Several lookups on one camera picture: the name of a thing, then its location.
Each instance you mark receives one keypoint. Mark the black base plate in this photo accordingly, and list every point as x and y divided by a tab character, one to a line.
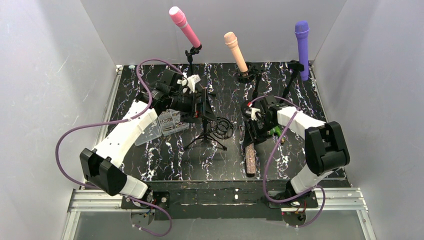
233	199

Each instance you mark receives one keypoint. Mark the aluminium frame rail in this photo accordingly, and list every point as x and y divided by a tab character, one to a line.
324	143

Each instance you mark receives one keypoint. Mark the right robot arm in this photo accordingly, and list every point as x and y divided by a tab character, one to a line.
325	147

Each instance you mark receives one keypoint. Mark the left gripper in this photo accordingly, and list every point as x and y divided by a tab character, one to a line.
197	108

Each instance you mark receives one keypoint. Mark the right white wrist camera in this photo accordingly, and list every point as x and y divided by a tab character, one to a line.
255	114

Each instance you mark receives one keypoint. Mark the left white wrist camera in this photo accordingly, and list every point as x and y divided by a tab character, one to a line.
188	84

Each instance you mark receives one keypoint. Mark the black round-base shock-mount stand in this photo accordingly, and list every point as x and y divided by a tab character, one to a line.
251	75

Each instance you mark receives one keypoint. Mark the pink microphone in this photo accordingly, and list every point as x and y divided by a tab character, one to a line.
180	20

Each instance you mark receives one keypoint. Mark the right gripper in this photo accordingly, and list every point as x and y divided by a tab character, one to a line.
253	128

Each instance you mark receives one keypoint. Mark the green plastic tool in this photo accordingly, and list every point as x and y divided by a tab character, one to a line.
275	133

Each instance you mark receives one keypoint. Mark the rhinestone glitter microphone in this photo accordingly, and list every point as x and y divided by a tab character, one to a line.
250	160

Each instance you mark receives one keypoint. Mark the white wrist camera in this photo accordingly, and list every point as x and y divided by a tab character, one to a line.
188	84
255	114

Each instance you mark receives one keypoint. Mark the tall black tripod stand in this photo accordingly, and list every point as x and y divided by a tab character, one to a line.
189	54

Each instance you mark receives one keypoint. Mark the small black shock-mount tripod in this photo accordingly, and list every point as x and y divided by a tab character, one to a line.
214	130

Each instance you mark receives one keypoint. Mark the purple microphone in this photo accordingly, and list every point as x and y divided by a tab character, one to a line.
301	31

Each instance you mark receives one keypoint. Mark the clear plastic screw box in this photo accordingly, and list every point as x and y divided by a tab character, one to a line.
169	122

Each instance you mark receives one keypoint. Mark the black round-base clip stand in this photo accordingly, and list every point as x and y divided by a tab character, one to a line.
296	68

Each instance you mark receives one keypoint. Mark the peach microphone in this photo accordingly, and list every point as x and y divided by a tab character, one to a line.
231	42

